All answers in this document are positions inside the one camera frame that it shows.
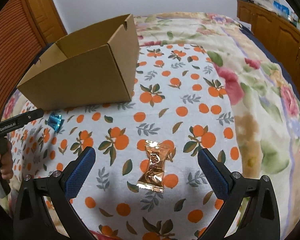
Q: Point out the wooden door frame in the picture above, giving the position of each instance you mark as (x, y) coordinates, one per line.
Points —
(46, 19)

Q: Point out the wooden slatted wardrobe door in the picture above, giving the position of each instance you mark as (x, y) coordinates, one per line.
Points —
(20, 43)

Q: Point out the wooden sideboard cabinet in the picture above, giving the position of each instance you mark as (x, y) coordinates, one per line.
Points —
(278, 36)

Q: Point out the blue foil snack packet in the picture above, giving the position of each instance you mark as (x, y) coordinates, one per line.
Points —
(55, 121)

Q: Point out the orange gold candy packet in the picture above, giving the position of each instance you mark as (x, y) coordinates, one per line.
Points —
(153, 177)

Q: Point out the brown cardboard box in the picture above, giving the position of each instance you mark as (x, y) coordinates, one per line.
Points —
(93, 65)

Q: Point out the person's left hand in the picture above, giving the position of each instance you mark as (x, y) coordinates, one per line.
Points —
(6, 163)

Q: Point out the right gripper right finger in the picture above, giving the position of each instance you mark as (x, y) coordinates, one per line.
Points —
(260, 219)

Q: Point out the floral bed blanket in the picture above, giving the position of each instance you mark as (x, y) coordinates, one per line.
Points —
(264, 103)

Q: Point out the orange fruit print cloth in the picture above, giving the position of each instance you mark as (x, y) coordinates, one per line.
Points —
(178, 99)

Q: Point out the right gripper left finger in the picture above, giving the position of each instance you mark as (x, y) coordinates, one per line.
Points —
(32, 219)

